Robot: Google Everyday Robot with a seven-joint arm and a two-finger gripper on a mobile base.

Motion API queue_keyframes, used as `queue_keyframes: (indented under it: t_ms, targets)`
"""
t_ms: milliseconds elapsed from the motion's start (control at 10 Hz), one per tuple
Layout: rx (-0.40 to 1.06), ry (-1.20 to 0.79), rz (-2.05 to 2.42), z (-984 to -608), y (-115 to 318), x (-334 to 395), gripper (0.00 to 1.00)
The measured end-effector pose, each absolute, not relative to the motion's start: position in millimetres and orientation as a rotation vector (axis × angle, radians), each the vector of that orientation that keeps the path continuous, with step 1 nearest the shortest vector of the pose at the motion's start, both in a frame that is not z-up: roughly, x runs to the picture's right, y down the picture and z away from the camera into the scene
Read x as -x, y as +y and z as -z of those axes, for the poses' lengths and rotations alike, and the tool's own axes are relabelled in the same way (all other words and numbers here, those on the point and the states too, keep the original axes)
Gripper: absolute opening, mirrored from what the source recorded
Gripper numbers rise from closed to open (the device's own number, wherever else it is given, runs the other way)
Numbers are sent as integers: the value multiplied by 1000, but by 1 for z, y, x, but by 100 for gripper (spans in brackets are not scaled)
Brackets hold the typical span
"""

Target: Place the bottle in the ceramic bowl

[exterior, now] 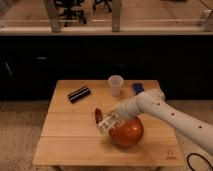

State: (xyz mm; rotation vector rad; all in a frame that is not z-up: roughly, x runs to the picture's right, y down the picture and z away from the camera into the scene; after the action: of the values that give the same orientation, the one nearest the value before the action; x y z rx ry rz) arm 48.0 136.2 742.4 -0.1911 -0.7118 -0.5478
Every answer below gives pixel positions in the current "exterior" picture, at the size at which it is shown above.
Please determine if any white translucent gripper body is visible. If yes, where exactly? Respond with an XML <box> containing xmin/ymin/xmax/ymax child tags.
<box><xmin>108</xmin><ymin>104</ymin><xmax>126</xmax><ymax>123</ymax></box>

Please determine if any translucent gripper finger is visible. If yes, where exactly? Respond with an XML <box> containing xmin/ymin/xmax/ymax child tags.
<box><xmin>98</xmin><ymin>115</ymin><xmax>115</xmax><ymax>131</ymax></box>
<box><xmin>99</xmin><ymin>118</ymin><xmax>121</xmax><ymax>134</ymax></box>

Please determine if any red brown bottle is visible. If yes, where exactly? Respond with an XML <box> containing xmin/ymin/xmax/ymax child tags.
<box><xmin>95</xmin><ymin>108</ymin><xmax>103</xmax><ymax>124</ymax></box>

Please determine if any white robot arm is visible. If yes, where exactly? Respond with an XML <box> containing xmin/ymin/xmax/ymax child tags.
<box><xmin>98</xmin><ymin>89</ymin><xmax>213</xmax><ymax>156</ymax></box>

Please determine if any orange ceramic bowl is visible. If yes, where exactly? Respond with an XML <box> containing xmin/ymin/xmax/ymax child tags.
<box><xmin>109</xmin><ymin>117</ymin><xmax>144</xmax><ymax>147</ymax></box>

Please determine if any blue object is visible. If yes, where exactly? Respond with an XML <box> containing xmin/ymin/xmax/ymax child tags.
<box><xmin>133</xmin><ymin>83</ymin><xmax>144</xmax><ymax>94</ymax></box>

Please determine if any clear plastic cup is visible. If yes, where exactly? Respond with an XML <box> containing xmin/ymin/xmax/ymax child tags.
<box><xmin>107</xmin><ymin>75</ymin><xmax>124</xmax><ymax>96</ymax></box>

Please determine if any wooden table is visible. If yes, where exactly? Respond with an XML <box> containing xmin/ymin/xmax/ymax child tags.
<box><xmin>32</xmin><ymin>79</ymin><xmax>185</xmax><ymax>171</ymax></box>

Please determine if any black striped box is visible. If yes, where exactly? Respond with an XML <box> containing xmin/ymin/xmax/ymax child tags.
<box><xmin>67</xmin><ymin>86</ymin><xmax>91</xmax><ymax>103</ymax></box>

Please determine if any black office chair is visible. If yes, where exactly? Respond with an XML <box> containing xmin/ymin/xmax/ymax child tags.
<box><xmin>54</xmin><ymin>0</ymin><xmax>87</xmax><ymax>27</ymax></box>
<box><xmin>91</xmin><ymin>0</ymin><xmax>114</xmax><ymax>13</ymax></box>

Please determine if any black cable on floor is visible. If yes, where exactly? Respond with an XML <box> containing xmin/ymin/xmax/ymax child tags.
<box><xmin>186</xmin><ymin>152</ymin><xmax>213</xmax><ymax>171</ymax></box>

